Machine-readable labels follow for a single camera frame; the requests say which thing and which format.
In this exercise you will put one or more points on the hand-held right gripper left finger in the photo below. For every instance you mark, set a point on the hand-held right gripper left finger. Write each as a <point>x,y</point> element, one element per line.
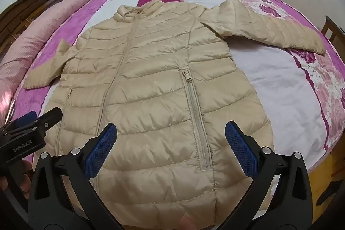
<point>101,146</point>

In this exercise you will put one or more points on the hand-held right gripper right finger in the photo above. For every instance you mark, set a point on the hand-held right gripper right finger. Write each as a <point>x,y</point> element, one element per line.
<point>242,146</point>

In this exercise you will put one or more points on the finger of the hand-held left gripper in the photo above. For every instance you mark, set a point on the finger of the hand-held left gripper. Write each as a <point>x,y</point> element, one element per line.
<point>25,117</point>
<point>51,116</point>

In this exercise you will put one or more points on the beige puffer jacket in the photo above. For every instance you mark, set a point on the beige puffer jacket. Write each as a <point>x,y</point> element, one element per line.
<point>151,71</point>

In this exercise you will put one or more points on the person's left hand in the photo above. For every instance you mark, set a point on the person's left hand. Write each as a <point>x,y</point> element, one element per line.
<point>23,178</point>

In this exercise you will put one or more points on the purple floral blanket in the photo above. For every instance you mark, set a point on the purple floral blanket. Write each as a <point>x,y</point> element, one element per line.
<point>269,79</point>

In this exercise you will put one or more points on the pink rolled quilt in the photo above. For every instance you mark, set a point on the pink rolled quilt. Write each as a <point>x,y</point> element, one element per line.
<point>35,30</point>

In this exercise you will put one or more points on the dark wooden headboard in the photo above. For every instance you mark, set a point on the dark wooden headboard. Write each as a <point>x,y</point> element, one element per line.
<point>27,1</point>

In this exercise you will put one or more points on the wooden chair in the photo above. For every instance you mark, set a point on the wooden chair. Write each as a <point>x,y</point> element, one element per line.
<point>333,30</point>

